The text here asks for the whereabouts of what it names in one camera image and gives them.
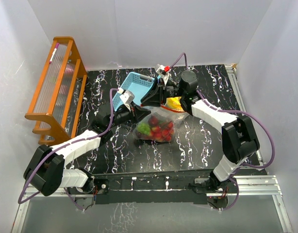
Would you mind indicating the red fake strawberries bunch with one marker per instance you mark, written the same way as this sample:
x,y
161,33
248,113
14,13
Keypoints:
x,y
162,129

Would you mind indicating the aluminium frame rail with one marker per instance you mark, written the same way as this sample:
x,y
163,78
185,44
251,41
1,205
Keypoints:
x,y
258,208

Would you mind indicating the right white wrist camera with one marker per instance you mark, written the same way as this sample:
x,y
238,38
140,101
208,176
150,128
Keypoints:
x,y
163,72

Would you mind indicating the blue zip clear bag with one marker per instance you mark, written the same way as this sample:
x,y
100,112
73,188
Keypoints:
x,y
159,80

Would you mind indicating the black base bar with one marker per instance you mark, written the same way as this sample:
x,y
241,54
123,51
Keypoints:
x,y
186,186

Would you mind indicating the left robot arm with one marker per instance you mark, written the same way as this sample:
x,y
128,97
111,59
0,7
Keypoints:
x,y
47,170

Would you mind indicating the pink white marker pen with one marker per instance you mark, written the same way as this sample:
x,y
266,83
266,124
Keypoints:
x,y
53,53

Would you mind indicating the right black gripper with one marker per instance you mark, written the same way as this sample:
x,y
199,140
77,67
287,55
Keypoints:
x,y
153,98

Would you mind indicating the orange wooden rack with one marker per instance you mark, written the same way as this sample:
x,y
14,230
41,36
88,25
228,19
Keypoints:
x,y
57,101

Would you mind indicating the red zip clear bag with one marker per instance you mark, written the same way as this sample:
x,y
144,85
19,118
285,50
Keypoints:
x,y
160,112

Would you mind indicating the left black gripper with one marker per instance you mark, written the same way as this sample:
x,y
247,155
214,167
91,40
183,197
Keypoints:
x,y
136,113

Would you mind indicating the green fake grapes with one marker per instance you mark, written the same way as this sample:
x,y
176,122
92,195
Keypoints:
x,y
144,128

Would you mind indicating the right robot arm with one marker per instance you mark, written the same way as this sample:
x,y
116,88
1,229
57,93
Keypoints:
x,y
239,138

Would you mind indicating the light blue plastic basket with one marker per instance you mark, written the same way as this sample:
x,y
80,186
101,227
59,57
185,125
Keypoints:
x,y
138,84

